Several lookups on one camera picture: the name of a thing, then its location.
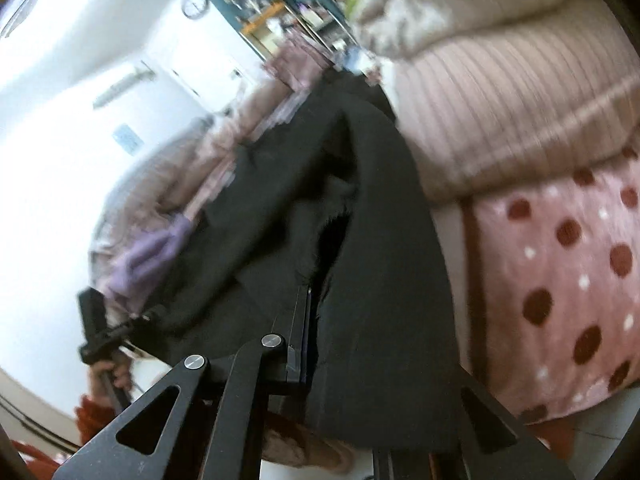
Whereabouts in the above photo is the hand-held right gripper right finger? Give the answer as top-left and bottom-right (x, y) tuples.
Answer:
(372, 367), (576, 480)

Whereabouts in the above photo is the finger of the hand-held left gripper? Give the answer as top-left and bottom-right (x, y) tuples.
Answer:
(127, 305), (168, 337)

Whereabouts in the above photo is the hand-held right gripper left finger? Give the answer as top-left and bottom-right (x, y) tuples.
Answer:
(52, 285), (315, 480)

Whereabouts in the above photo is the black garment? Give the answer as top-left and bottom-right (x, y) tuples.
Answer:
(122, 67), (463, 453)

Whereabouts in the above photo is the person's left forearm orange sleeve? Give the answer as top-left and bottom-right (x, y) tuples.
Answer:
(74, 394), (132, 457)

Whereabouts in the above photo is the person's left hand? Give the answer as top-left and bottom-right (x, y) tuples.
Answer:
(89, 349), (134, 403)

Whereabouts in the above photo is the purple cloth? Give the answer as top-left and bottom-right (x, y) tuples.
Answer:
(111, 212), (193, 298)

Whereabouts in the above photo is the pink fuzzy cloth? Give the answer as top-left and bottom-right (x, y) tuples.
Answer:
(260, 412), (358, 476)

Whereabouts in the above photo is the pink grey crumpled blanket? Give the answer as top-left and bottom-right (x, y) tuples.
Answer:
(87, 77), (321, 311)

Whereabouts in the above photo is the pink polka dot blanket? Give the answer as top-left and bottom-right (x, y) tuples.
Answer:
(462, 147), (640, 426)

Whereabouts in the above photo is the white door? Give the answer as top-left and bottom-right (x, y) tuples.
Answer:
(142, 30), (263, 116)

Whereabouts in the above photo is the pink striped duvet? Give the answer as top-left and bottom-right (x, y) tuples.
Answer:
(385, 0), (640, 206)

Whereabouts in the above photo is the cluttered storage shelf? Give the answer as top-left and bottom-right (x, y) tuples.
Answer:
(222, 0), (381, 68)

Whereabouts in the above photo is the beige fluffy blanket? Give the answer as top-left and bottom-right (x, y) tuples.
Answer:
(352, 0), (568, 58)

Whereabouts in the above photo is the blue wall sticker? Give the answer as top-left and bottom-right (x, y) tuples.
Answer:
(113, 124), (144, 154)

